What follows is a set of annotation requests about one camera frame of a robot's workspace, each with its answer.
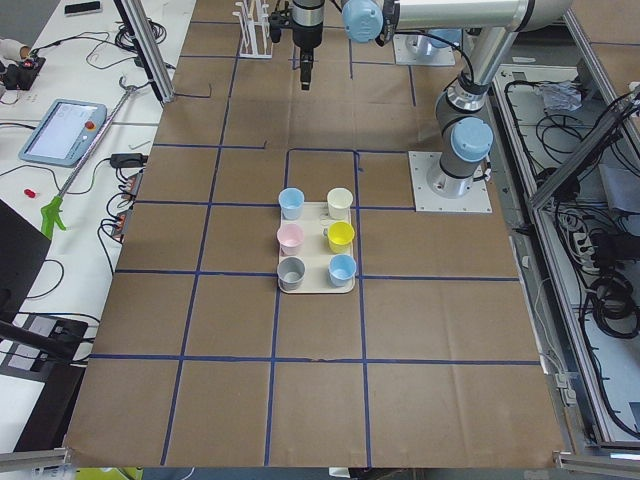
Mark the cream white cup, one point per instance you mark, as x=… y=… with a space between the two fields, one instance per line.
x=339 y=201

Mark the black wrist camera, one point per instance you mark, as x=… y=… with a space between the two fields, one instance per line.
x=279 y=20

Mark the cream plastic tray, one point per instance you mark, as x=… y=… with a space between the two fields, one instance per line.
x=315 y=251

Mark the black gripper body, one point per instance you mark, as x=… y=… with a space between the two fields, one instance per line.
x=305 y=36

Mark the light blue cup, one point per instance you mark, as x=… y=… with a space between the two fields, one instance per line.
x=342 y=269
x=291 y=201

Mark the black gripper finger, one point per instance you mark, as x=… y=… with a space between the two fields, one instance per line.
x=308 y=77
x=303 y=79

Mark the pink cup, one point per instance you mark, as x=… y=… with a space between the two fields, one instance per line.
x=290 y=238

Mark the grey cup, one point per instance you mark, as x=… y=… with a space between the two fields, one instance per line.
x=290 y=272

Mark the metal reacher grabber tool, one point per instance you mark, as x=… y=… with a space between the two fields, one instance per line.
x=51 y=212

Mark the black smartphone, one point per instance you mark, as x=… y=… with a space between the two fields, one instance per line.
x=82 y=8

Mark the black monitor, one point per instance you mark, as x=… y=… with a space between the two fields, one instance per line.
x=43 y=337

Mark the black power adapter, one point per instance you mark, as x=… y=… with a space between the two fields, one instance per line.
x=128 y=160

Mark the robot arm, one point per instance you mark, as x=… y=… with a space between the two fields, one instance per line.
x=467 y=139
x=307 y=21

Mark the blue teach pendant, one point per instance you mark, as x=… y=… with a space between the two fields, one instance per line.
x=65 y=133

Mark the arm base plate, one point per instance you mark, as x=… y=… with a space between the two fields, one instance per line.
x=418 y=50
x=432 y=195

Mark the aluminium frame post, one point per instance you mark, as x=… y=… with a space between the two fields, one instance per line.
x=137 y=25

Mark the white wire cup rack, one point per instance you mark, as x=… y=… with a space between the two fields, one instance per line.
x=254 y=25

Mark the yellow cup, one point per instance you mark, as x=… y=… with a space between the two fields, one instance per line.
x=340 y=237

